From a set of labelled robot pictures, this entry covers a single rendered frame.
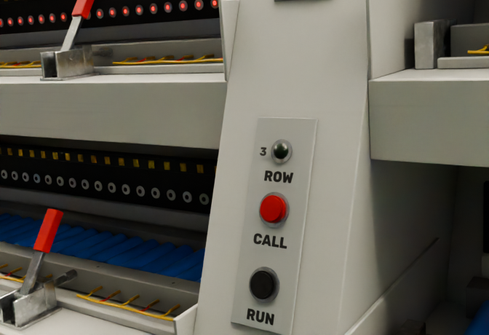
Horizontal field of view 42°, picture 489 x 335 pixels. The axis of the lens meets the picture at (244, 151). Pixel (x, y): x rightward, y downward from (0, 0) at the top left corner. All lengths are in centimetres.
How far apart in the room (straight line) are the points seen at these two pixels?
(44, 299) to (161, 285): 10
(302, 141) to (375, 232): 7
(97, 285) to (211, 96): 21
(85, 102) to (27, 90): 7
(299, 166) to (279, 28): 9
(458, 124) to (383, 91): 4
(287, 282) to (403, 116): 11
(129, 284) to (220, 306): 15
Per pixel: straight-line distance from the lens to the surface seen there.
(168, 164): 61
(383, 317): 40
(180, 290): 49
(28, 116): 55
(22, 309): 53
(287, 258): 36
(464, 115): 34
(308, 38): 38
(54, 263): 58
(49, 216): 54
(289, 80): 38
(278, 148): 36
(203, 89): 41
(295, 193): 36
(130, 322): 49
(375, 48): 36
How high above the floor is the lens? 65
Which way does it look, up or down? 6 degrees up
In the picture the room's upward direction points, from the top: 8 degrees clockwise
